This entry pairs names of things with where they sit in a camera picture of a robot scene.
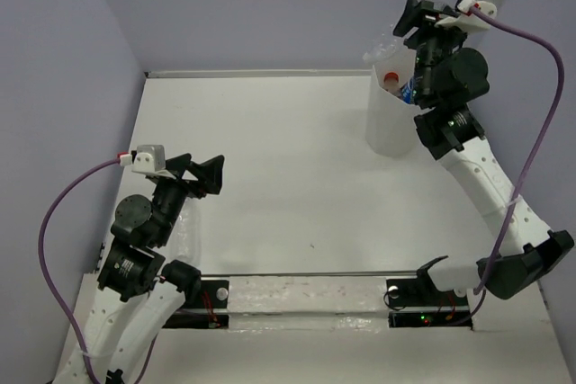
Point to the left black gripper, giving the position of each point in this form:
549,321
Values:
210,174

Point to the red cap small bottle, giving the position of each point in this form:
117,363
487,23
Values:
391,83

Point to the metal rail front edge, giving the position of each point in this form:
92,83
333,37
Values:
393,274

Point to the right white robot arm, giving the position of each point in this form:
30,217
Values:
525,248

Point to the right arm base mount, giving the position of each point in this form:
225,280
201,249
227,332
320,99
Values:
412,304

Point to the white octagonal plastic bin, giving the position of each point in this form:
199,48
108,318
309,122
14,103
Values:
390,130

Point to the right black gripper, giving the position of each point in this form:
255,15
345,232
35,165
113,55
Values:
411,18

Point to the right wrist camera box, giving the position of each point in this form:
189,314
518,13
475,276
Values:
465,20

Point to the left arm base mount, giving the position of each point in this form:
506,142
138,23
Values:
206,310

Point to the blue label water bottle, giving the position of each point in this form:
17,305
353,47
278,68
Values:
407,91

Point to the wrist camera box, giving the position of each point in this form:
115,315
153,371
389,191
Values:
465,20
149,159

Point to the clear plastic bag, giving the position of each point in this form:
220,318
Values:
186,242

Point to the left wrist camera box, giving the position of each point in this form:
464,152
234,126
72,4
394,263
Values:
149,159

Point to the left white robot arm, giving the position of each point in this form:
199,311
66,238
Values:
138,289

